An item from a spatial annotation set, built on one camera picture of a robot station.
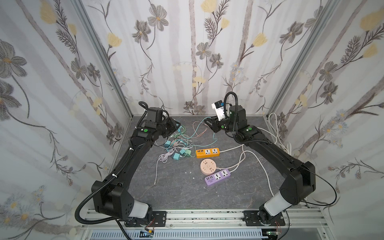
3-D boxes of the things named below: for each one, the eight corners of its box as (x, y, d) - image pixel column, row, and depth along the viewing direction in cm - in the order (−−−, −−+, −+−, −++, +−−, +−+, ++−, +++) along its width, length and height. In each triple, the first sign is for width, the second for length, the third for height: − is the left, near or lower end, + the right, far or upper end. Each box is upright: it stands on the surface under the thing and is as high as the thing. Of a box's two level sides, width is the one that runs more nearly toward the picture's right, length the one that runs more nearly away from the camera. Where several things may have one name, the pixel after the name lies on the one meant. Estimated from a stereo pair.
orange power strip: (196, 158, 98) (196, 156, 96) (195, 152, 101) (195, 149, 99) (219, 156, 99) (220, 153, 97) (218, 150, 103) (218, 147, 100)
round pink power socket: (200, 175, 91) (200, 173, 89) (200, 160, 97) (200, 158, 95) (216, 175, 91) (217, 173, 89) (215, 161, 97) (215, 158, 95)
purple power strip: (206, 185, 87) (206, 184, 84) (203, 179, 89) (204, 177, 87) (230, 176, 90) (231, 174, 88) (227, 170, 93) (227, 168, 91)
